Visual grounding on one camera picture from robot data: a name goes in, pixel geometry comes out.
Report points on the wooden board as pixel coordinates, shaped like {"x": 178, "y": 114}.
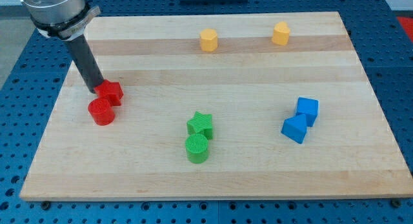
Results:
{"x": 250, "y": 86}

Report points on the blue cube block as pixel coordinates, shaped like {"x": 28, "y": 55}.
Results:
{"x": 308, "y": 107}

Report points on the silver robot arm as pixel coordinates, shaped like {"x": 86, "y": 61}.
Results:
{"x": 67, "y": 20}

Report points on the red star block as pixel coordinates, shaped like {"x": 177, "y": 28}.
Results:
{"x": 111, "y": 91}

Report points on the yellow hexagon block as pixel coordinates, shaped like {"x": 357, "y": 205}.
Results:
{"x": 208, "y": 40}

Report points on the red cylinder block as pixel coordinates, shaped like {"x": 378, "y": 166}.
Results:
{"x": 101, "y": 111}

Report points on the green cylinder block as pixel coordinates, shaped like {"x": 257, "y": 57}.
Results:
{"x": 196, "y": 146}

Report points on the green star block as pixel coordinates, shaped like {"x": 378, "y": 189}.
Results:
{"x": 200, "y": 124}

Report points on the yellow heart block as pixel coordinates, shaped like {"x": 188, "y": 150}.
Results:
{"x": 281, "y": 33}

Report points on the blue triangle block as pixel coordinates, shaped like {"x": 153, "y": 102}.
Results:
{"x": 295, "y": 128}

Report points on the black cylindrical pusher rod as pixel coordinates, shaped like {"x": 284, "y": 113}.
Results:
{"x": 85, "y": 62}

